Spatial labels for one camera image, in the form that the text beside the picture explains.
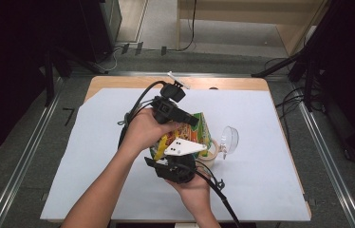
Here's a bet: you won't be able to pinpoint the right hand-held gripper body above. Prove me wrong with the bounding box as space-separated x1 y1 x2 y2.
153 137 208 185

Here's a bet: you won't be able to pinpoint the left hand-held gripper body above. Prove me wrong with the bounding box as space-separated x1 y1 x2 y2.
151 70 192 125

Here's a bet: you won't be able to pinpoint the green and yellow food pouch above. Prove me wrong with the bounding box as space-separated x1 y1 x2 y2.
149 111 214 163

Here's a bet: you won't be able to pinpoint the clear jar with beige handle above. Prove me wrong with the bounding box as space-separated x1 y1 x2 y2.
196 125 240 170

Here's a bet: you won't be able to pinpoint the person's right hand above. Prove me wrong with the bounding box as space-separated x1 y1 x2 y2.
165 172 214 207

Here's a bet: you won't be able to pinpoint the person's left hand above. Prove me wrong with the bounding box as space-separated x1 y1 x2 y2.
119 107 183 154

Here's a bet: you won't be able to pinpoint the dark cabinet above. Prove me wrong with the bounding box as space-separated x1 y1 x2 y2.
79 0 123 64

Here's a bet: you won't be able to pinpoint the light wooden shelf unit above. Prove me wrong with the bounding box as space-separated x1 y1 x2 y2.
176 0 329 57

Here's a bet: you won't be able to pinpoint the black stand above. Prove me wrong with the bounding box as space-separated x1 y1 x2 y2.
251 0 355 112
41 46 107 108

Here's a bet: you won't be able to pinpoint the left hand-held gripper black cable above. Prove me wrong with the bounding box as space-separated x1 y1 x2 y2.
116 80 168 150

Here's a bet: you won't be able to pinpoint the hand-held gripper black cable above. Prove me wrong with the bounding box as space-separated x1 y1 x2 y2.
116 80 168 150
194 160 242 228

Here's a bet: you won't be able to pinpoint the right hand-held gripper black cable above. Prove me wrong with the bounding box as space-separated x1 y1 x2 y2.
194 160 242 228

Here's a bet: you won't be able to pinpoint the metal floor rail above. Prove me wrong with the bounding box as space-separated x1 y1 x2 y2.
0 89 64 228
290 81 355 228
70 70 293 79

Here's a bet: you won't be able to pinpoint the white floor cable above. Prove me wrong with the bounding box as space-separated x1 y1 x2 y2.
97 47 119 72

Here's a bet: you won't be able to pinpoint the hanging black cable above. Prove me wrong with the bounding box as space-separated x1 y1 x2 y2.
178 0 198 52

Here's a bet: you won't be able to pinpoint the black floor cables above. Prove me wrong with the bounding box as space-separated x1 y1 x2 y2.
262 56 312 142

